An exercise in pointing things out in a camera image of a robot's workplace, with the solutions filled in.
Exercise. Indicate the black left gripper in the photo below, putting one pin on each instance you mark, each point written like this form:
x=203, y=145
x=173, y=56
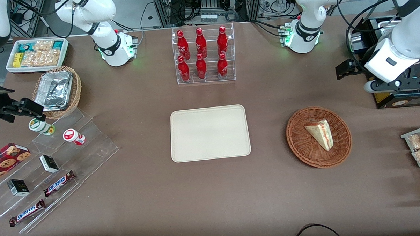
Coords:
x=357, y=66

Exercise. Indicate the triangular sandwich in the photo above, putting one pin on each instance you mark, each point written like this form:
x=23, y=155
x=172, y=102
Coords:
x=320, y=133

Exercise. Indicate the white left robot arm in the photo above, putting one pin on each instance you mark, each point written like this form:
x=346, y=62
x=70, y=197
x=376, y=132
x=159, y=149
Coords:
x=308, y=23

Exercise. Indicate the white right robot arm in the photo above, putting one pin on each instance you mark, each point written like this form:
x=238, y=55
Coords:
x=109, y=48

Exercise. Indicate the light tan wicker basket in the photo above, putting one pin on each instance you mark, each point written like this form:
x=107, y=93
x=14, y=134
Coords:
x=77, y=91

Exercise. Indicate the brown round wicker basket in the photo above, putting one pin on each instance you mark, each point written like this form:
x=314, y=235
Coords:
x=301, y=146

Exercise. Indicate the cream plastic tray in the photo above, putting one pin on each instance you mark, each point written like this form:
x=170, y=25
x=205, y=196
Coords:
x=210, y=133

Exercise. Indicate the green white yogurt cup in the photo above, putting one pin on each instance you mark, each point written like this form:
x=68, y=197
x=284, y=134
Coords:
x=41, y=126

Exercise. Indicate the stack of foil trays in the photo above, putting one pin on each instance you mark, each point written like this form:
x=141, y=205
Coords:
x=53, y=90

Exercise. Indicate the black silver electronics box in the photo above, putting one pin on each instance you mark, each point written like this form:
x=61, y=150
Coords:
x=357, y=43

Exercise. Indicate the white rectangular snack bin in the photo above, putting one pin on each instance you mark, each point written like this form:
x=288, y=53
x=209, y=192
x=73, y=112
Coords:
x=9, y=67

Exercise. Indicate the yellow snack packet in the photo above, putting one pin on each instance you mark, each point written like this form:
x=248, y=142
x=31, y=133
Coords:
x=17, y=60

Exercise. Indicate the large clear cracker bag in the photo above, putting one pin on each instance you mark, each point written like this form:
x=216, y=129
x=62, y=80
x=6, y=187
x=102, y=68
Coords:
x=40, y=58

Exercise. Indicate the red white yogurt cup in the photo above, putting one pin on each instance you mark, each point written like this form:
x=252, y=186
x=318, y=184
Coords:
x=72, y=136

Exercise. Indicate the red chocolate chip cookie box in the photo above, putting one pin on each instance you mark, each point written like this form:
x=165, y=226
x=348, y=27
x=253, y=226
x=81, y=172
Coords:
x=5, y=161

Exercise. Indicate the teal snack packet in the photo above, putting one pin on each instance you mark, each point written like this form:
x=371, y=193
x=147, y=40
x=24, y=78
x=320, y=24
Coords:
x=57, y=45
x=24, y=47

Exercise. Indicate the small black box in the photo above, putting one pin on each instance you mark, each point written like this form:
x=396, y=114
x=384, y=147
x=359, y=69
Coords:
x=49, y=163
x=18, y=187

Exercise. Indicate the small clear cracker bag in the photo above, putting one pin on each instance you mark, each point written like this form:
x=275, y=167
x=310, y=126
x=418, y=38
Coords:
x=43, y=45

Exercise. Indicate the clear acrylic stepped shelf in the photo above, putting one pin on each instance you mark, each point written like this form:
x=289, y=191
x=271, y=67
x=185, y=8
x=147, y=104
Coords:
x=92, y=150

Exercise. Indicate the Snickers chocolate bar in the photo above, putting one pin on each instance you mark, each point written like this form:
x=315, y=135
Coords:
x=58, y=183
x=26, y=213

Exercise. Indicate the red cola bottle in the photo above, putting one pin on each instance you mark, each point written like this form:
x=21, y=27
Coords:
x=222, y=40
x=183, y=45
x=183, y=70
x=201, y=68
x=200, y=43
x=222, y=68

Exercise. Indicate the clear acrylic bottle rack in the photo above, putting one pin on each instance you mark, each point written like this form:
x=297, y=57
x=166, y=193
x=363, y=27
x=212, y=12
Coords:
x=210, y=67

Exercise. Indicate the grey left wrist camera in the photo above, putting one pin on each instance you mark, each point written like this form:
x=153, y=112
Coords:
x=387, y=85

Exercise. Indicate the aluminium frame equipment rack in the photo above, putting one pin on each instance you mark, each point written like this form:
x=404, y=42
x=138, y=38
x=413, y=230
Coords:
x=209, y=6

